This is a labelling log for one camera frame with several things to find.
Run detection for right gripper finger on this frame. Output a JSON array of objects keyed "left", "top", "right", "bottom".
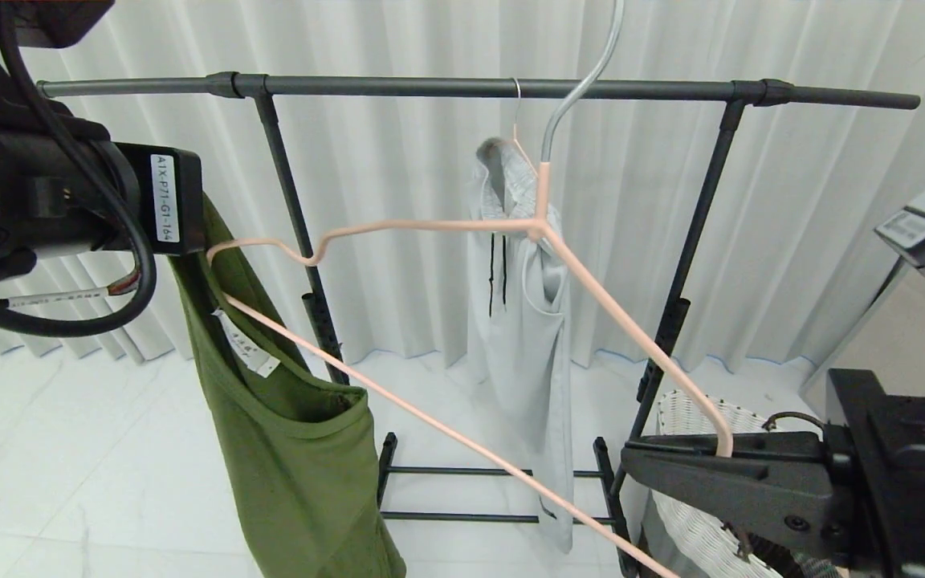
[{"left": 621, "top": 432, "right": 861, "bottom": 564}]

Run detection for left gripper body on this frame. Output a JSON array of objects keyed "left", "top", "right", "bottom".
[{"left": 29, "top": 120, "right": 206, "bottom": 259}]

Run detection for white laundry basket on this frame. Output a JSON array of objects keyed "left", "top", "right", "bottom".
[{"left": 641, "top": 389, "right": 845, "bottom": 578}]

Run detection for pale grey shorts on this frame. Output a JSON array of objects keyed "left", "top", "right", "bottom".
[{"left": 467, "top": 136, "right": 576, "bottom": 555}]

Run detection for green garment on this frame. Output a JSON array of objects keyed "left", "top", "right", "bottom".
[{"left": 169, "top": 193, "right": 407, "bottom": 578}]

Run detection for pink clothes hanger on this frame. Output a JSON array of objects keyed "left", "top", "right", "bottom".
[
  {"left": 508, "top": 78, "right": 540, "bottom": 177},
  {"left": 206, "top": 0, "right": 735, "bottom": 578}
]

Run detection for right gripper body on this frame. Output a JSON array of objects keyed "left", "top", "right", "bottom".
[{"left": 824, "top": 368, "right": 925, "bottom": 578}]

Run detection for black clothes rack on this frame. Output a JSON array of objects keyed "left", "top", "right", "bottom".
[{"left": 35, "top": 72, "right": 921, "bottom": 578}]

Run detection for black cable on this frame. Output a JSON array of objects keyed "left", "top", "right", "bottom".
[{"left": 0, "top": 0, "right": 158, "bottom": 338}]

